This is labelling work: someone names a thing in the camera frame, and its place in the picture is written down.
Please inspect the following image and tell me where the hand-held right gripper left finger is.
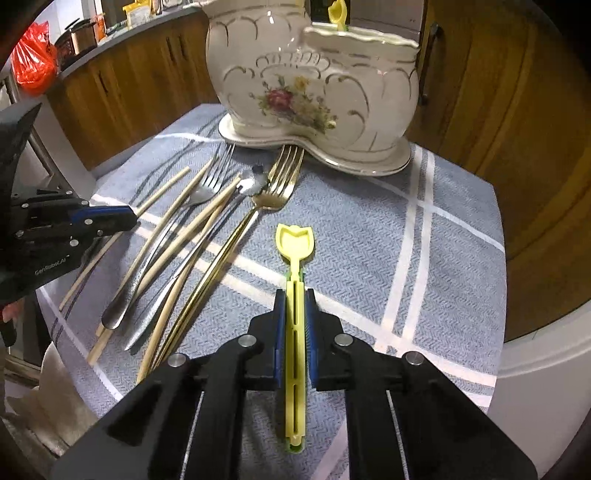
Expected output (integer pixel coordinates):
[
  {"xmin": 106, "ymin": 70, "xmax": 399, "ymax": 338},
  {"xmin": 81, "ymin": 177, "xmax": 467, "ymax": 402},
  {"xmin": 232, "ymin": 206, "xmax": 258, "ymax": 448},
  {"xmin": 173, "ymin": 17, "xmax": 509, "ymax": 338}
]
[{"xmin": 51, "ymin": 288, "xmax": 289, "ymax": 480}]

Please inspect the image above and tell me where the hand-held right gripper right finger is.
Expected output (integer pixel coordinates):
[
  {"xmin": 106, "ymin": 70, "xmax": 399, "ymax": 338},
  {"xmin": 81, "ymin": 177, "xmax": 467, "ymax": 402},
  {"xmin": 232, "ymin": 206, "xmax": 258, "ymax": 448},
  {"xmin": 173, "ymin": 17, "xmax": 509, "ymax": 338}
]
[{"xmin": 305, "ymin": 288, "xmax": 539, "ymax": 480}]

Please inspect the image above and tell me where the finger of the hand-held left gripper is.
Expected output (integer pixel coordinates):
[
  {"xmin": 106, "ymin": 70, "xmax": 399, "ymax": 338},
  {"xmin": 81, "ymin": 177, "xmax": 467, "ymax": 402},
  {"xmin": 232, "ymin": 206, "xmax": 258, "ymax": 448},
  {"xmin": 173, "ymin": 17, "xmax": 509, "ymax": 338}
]
[{"xmin": 69, "ymin": 205, "xmax": 140, "ymax": 237}]

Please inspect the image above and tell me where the yellow plastic spoon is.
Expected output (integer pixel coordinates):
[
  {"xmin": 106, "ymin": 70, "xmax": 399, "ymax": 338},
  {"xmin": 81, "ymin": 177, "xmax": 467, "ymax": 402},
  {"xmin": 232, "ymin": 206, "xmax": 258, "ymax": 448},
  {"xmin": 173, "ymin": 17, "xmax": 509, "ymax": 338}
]
[
  {"xmin": 276, "ymin": 224, "xmax": 317, "ymax": 454},
  {"xmin": 327, "ymin": 0, "xmax": 350, "ymax": 33}
]

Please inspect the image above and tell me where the silver fork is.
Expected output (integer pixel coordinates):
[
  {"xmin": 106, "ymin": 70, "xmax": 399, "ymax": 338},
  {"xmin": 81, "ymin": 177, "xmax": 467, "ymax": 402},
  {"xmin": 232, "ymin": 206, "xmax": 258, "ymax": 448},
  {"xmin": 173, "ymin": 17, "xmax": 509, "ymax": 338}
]
[{"xmin": 100, "ymin": 143, "xmax": 237, "ymax": 330}]

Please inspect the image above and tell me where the silver flower-shaped spoon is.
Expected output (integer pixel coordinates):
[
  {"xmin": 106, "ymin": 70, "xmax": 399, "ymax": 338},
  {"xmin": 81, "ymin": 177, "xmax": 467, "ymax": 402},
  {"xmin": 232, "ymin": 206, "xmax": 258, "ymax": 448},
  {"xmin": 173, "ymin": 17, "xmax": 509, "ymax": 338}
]
[{"xmin": 124, "ymin": 165, "xmax": 269, "ymax": 352}]

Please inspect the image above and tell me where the gold fork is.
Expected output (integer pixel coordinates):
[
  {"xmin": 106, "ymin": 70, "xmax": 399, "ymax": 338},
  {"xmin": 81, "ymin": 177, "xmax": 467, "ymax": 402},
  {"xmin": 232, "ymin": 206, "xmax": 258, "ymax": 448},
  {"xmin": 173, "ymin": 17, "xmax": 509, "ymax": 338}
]
[{"xmin": 150, "ymin": 144, "xmax": 306, "ymax": 370}]

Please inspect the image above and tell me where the floral ceramic utensil holder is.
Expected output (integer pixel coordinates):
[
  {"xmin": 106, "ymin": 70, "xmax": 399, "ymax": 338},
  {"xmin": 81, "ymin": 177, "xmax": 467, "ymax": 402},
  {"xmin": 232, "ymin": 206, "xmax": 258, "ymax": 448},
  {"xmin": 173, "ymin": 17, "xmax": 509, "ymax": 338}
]
[{"xmin": 205, "ymin": 0, "xmax": 421, "ymax": 178}]

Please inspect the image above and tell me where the grey kitchen countertop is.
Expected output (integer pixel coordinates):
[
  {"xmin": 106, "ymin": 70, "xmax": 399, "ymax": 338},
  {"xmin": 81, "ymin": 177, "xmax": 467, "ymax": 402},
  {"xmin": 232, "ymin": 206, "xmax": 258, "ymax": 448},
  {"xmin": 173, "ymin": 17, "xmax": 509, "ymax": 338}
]
[{"xmin": 60, "ymin": 0, "xmax": 208, "ymax": 80}]

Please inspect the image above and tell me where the red plastic bag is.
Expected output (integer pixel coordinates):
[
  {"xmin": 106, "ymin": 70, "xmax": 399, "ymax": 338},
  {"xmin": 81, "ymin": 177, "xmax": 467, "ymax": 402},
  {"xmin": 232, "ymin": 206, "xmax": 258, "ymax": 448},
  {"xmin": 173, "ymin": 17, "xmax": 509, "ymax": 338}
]
[{"xmin": 10, "ymin": 21, "xmax": 63, "ymax": 96}]

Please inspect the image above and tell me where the copper coloured pot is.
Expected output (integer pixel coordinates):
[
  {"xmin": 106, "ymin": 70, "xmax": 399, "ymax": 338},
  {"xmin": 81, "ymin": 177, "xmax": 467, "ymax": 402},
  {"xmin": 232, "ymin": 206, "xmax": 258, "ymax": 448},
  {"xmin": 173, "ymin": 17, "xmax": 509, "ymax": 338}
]
[{"xmin": 55, "ymin": 16, "xmax": 100, "ymax": 55}]

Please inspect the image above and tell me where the yellow container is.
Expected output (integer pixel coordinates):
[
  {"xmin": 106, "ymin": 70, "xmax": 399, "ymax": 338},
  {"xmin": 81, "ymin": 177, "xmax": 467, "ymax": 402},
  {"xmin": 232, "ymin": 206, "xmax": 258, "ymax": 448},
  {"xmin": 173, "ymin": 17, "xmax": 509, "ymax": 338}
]
[{"xmin": 122, "ymin": 0, "xmax": 153, "ymax": 27}]

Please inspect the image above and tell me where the wooden cabinet door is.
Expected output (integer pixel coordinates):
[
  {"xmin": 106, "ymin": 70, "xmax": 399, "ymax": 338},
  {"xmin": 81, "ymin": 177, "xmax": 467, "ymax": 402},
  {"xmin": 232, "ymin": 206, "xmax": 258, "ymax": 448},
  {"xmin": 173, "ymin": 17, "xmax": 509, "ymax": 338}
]
[{"xmin": 406, "ymin": 0, "xmax": 591, "ymax": 344}]

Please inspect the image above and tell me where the wooden cabinet with two handles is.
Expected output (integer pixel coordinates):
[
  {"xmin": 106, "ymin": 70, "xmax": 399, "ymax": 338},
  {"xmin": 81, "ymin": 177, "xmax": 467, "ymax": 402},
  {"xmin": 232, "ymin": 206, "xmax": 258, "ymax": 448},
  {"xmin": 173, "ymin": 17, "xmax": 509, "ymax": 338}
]
[{"xmin": 46, "ymin": 11, "xmax": 220, "ymax": 169}]

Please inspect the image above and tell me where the black cabinet door handle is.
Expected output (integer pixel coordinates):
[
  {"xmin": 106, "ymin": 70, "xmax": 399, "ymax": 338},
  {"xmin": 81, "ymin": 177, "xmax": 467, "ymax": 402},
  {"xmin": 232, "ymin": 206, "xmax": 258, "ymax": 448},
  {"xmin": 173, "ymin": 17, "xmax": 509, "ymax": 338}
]
[{"xmin": 418, "ymin": 23, "xmax": 443, "ymax": 108}]

